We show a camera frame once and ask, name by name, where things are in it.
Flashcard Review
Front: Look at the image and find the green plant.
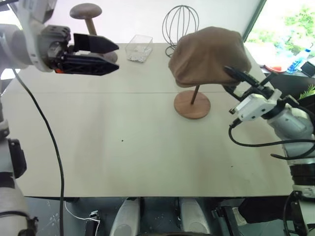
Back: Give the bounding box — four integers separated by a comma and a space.
298, 84, 315, 101

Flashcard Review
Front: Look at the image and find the clear plastic box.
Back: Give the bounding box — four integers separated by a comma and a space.
125, 34, 154, 63

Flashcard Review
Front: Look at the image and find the wooden hat stand, thin rod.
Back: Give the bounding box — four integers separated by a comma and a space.
173, 83, 212, 120

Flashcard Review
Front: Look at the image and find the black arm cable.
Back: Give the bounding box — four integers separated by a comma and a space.
13, 68, 66, 236
228, 117, 315, 161

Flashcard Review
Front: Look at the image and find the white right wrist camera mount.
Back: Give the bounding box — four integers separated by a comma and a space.
233, 88, 283, 121

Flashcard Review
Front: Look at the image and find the brown cap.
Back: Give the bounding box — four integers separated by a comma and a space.
168, 26, 252, 89

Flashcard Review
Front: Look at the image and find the grey rounded shape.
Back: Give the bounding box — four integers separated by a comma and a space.
177, 197, 212, 236
109, 198, 141, 236

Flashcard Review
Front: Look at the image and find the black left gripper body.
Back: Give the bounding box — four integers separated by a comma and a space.
36, 25, 75, 71

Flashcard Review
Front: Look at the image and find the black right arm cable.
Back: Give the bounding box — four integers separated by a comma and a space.
228, 117, 315, 161

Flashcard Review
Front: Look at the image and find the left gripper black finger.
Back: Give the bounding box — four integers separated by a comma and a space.
73, 32, 120, 54
54, 54, 120, 77

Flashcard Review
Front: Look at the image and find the wooden mushroom-shaped hat stand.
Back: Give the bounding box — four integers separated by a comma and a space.
69, 3, 119, 63

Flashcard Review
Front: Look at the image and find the grey wire hat stand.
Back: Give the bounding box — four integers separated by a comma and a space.
162, 5, 200, 59

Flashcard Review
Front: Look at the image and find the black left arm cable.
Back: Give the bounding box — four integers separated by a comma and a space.
13, 68, 66, 236

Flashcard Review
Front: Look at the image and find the dark green slanted frame bar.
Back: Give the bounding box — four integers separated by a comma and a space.
243, 0, 268, 43

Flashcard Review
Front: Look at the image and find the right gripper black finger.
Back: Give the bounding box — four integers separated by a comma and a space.
222, 85, 241, 101
223, 65, 247, 81

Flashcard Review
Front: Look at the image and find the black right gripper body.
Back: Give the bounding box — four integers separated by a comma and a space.
233, 70, 275, 102

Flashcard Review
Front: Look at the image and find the red plate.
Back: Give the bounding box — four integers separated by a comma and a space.
263, 64, 283, 72

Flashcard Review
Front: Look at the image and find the blue water bottle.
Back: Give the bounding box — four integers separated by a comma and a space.
286, 47, 311, 74

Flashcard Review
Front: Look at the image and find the thin white cable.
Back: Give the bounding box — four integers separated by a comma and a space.
64, 201, 101, 223

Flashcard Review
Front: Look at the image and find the black box-shaped object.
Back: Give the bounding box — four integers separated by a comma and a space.
301, 61, 315, 77

